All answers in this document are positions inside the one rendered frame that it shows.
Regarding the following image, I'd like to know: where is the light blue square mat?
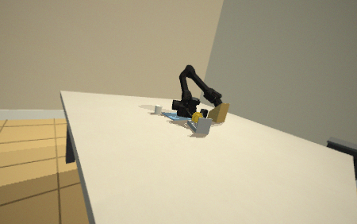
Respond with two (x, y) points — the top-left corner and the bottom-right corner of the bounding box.
(162, 113), (191, 121)

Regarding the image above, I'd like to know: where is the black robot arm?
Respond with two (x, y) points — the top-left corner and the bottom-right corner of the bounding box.
(171, 65), (222, 110)

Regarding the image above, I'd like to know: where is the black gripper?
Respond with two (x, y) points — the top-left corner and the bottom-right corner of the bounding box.
(177, 106), (209, 118)

